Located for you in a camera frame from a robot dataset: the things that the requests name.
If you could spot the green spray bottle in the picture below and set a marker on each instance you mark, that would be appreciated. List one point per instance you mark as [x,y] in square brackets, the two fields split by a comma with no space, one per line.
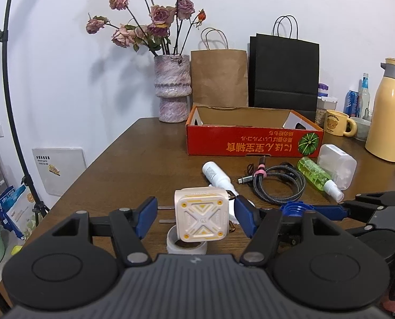
[312,169]

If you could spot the pink marbled vase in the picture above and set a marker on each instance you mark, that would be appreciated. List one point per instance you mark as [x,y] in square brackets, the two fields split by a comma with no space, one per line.
[172,86]

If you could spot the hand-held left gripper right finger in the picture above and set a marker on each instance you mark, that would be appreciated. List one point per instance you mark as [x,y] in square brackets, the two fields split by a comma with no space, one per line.
[242,214]

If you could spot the red cardboard box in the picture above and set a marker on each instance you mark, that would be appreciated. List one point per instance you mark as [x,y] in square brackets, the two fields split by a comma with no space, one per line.
[250,143]

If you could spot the clear bottle with blue cap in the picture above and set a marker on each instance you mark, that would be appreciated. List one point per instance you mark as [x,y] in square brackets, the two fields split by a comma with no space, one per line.
[364,99]

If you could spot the brown paper bag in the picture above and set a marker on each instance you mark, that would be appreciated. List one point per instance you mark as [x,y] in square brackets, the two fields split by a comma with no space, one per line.
[219,76]

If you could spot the small yellow item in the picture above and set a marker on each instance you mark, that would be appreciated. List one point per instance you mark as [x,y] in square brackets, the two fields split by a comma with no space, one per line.
[16,250]

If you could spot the white spray bottle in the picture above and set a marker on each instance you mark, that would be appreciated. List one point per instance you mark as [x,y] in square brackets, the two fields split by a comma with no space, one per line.
[215,174]

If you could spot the dried rose bouquet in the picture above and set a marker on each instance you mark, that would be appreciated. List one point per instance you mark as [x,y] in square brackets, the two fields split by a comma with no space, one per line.
[159,15]

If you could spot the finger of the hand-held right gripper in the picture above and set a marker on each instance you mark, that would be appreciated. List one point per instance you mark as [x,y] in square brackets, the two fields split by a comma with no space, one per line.
[330,212]
[383,196]

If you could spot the yellow bear mug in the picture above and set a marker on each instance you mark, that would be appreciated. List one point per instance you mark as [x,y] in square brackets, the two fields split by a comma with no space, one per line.
[335,123]

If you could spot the yellow thermos jug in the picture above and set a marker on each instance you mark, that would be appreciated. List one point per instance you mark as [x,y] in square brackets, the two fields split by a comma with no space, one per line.
[385,116]

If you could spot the blue bottle cap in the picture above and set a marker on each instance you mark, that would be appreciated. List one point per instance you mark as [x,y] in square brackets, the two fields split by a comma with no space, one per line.
[297,208]

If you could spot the white bowl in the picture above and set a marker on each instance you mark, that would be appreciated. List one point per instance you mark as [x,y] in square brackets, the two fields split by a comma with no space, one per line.
[362,129]

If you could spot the black light stand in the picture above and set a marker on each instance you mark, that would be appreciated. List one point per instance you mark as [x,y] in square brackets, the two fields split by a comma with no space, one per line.
[1,35]

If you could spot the white power adapter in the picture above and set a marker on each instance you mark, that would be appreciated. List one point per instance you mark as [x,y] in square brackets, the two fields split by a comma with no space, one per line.
[200,216]

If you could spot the translucent white plastic box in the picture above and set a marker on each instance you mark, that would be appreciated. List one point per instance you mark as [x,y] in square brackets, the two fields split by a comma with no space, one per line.
[337,162]

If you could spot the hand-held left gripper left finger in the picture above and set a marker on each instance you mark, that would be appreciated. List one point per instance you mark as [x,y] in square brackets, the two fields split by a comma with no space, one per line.
[147,216]

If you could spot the white green package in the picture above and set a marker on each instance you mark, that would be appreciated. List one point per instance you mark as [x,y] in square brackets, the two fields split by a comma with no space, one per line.
[26,216]

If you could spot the white tape roll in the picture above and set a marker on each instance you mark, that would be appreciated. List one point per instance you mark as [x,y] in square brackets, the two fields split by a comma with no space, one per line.
[187,249]

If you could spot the black paper bag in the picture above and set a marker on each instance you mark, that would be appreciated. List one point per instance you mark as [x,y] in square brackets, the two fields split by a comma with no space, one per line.
[284,69]

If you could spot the seed container with white lid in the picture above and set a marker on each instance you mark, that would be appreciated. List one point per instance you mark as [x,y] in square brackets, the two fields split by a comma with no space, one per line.
[320,114]

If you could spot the purple lid jar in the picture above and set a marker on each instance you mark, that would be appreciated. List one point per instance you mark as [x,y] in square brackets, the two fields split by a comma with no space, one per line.
[322,89]

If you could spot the blue drink can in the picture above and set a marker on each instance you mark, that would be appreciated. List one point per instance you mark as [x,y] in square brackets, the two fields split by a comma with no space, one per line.
[351,103]

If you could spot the blue white package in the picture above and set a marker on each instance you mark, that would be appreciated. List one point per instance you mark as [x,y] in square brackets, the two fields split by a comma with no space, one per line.
[8,206]

